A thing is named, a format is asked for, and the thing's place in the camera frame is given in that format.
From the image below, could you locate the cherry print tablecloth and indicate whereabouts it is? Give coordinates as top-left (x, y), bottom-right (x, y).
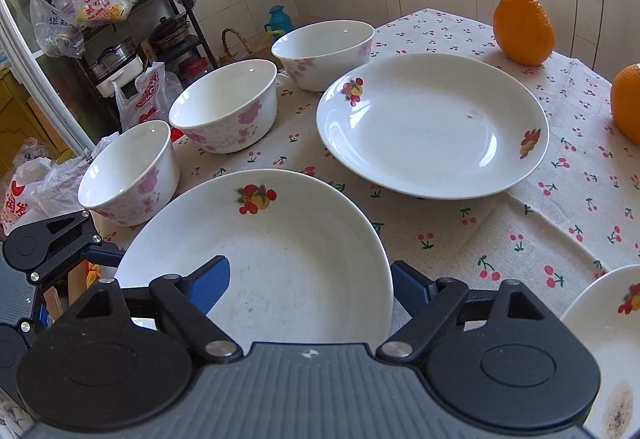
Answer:
top-left (90, 8), bottom-right (640, 370)

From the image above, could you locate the dark pan with lid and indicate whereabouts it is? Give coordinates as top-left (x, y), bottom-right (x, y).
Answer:
top-left (149, 16), bottom-right (193, 52)

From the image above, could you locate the round orange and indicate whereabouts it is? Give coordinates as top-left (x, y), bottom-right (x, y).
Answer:
top-left (610, 64), bottom-right (640, 146)

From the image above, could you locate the teal thermos jug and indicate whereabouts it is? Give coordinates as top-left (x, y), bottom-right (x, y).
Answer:
top-left (264, 6), bottom-right (294, 35)

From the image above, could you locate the jar with red lid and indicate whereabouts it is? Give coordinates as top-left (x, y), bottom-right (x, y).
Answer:
top-left (179, 56), bottom-right (208, 81)

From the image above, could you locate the stainless steel pot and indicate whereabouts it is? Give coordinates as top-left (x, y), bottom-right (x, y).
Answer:
top-left (90, 38), bottom-right (146, 80)

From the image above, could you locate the white plate with fruit print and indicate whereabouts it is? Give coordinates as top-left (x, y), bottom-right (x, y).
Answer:
top-left (114, 169), bottom-right (394, 350)
top-left (316, 52), bottom-right (549, 200)
top-left (560, 264), bottom-right (640, 439)

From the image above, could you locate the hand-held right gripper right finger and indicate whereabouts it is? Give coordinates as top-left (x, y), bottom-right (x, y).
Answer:
top-left (376, 260), bottom-right (553, 365)

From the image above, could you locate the clear plastic bag blue print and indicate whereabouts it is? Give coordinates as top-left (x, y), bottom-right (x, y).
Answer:
top-left (30, 0), bottom-right (87, 58)

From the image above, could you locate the red and white plastic bag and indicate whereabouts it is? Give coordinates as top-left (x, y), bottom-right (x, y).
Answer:
top-left (114, 62), bottom-right (169, 130)

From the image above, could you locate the white tray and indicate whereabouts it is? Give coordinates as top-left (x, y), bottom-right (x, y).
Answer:
top-left (92, 62), bottom-right (151, 98)

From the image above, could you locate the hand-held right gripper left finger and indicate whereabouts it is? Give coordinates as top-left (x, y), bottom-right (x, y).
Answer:
top-left (65, 255), bottom-right (243, 365)

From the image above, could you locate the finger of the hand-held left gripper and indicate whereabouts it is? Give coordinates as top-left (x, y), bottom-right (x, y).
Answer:
top-left (31, 286), bottom-right (53, 337)
top-left (30, 212), bottom-right (127, 285)

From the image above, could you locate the white bowl pink flower print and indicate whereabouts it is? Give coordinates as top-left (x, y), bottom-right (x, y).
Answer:
top-left (77, 120), bottom-right (180, 226)
top-left (271, 20), bottom-right (376, 92)
top-left (168, 59), bottom-right (279, 155)

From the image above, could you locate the wicker basket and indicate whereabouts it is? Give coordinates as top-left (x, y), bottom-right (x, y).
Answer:
top-left (221, 28), bottom-right (257, 66)

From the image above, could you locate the black metal storage rack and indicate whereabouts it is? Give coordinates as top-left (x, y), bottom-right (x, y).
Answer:
top-left (30, 0), bottom-right (221, 130)

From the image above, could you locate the glass door white frame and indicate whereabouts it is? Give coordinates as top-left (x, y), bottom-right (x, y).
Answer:
top-left (0, 0), bottom-right (116, 180)

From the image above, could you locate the orange with knobbed stem end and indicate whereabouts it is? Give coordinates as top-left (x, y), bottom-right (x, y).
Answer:
top-left (493, 0), bottom-right (556, 66)

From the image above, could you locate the crumpled white plastic bag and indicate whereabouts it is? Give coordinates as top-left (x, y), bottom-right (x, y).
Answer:
top-left (0, 139), bottom-right (97, 231)

